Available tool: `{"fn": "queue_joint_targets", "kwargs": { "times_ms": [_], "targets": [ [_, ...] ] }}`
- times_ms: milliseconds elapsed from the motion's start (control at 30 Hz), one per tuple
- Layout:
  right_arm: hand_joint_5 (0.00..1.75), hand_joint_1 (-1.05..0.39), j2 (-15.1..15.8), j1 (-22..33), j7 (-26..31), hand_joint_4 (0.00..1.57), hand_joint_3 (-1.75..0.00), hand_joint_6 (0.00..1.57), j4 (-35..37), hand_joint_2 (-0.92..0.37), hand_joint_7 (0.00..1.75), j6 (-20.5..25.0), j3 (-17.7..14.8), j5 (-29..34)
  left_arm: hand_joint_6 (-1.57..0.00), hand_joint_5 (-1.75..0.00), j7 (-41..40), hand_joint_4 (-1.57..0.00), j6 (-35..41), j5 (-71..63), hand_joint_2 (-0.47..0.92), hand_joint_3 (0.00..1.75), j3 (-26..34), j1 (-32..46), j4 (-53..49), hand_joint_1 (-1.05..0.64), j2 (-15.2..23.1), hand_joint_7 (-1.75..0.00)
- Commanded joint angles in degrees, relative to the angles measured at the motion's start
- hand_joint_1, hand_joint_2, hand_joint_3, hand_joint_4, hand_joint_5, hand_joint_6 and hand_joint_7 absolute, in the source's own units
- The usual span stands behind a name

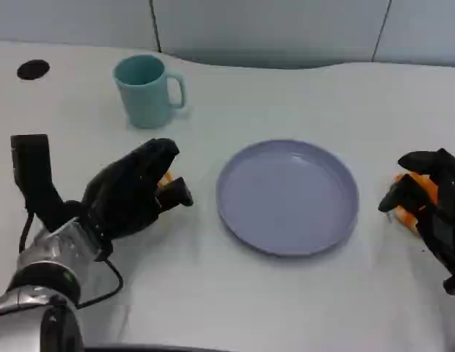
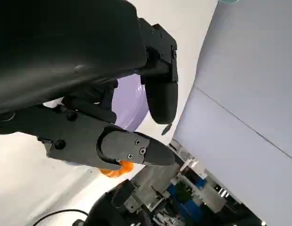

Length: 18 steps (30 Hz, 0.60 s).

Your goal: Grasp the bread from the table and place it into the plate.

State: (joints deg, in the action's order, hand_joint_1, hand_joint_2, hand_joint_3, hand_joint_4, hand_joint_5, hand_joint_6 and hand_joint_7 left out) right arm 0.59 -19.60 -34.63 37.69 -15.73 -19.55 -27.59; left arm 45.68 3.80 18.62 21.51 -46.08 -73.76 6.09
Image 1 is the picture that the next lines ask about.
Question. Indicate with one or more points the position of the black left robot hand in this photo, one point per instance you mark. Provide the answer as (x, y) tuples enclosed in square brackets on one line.
[(121, 190)]

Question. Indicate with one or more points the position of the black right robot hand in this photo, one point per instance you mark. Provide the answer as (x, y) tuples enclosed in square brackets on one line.
[(444, 220)]

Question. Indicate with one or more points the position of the orange white toy bread roll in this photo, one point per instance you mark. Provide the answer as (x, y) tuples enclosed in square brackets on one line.
[(426, 184), (165, 180)]

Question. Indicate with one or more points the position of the pale green mug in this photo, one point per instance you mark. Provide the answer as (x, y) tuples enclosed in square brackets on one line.
[(143, 95)]

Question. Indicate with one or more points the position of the lilac plate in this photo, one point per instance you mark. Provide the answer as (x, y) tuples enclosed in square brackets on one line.
[(286, 198)]

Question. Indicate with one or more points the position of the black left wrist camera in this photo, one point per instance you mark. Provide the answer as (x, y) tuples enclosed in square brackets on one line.
[(33, 172)]

